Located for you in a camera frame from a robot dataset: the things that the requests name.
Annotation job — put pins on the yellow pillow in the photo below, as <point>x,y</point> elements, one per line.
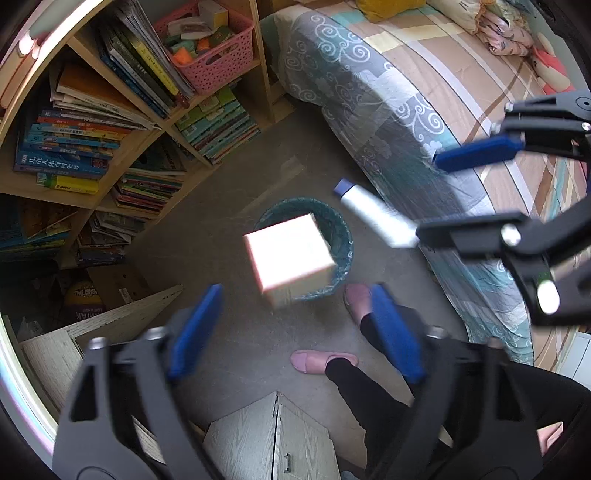
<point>388,9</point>

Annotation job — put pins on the cardboard box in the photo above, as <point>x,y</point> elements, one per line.
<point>120,286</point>

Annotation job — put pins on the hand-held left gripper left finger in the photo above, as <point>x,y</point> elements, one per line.
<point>196,332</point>

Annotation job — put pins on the dark teal waste bin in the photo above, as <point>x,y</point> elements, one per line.
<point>342,258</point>

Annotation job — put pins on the pile of grey magazines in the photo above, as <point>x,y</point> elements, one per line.
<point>106,240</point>

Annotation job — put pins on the stack of green picture books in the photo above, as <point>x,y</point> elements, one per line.
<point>217,124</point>

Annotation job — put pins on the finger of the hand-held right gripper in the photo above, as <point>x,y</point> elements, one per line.
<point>461,237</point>
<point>480,152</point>

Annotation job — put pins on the row of dark-spined books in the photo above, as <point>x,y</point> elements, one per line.
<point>147,189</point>

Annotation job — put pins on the row of blue-spined books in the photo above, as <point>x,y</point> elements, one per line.
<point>69,138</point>

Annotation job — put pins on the bed with patterned sheet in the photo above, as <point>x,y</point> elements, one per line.
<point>415,92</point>

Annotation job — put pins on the pile of small toys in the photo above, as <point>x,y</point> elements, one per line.
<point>194,32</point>

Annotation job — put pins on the white pillow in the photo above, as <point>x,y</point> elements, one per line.
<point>455,11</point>

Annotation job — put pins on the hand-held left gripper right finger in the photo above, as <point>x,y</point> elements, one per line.
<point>397,332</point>

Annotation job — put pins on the white wood-grain cabinet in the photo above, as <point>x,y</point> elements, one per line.
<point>258,443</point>

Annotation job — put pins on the pink slipper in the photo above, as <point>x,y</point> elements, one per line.
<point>314,362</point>
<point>358,300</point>

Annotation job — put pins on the pink plastic basket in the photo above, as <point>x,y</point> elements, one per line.
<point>221,64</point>

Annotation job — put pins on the wooden bookshelf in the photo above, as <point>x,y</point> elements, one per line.
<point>264,69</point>

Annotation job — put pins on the leaning thin books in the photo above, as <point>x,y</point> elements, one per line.
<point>138,60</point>

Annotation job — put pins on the pink floral cloth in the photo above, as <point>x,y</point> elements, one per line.
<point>503,32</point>

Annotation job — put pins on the white tube with blue cap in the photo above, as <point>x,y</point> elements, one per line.
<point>374,212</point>

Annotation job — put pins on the orange printed bag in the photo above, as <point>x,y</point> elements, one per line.
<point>83,295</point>

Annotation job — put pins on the white cube box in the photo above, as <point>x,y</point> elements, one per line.
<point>291,254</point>

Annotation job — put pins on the pile of large flat books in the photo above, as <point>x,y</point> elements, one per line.
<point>37,226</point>

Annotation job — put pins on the white wood-grain panel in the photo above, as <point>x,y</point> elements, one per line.
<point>115,323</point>

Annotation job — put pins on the person's black trouser leg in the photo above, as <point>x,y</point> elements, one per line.
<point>371,332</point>
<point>369,406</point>

